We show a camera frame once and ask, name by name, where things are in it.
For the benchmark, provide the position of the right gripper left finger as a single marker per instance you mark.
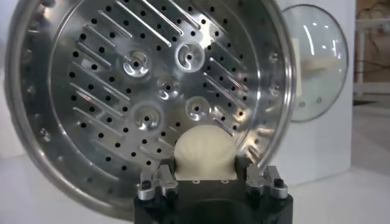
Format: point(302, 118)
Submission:
point(166, 179)

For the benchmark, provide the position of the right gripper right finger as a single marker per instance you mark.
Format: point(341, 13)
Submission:
point(254, 179)

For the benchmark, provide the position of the white steamed baozi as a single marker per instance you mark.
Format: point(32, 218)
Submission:
point(204, 152)

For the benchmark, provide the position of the steel perforated steamer basket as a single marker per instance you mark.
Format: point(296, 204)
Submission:
point(91, 91)

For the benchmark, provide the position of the white side table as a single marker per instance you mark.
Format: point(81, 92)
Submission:
point(360, 54)

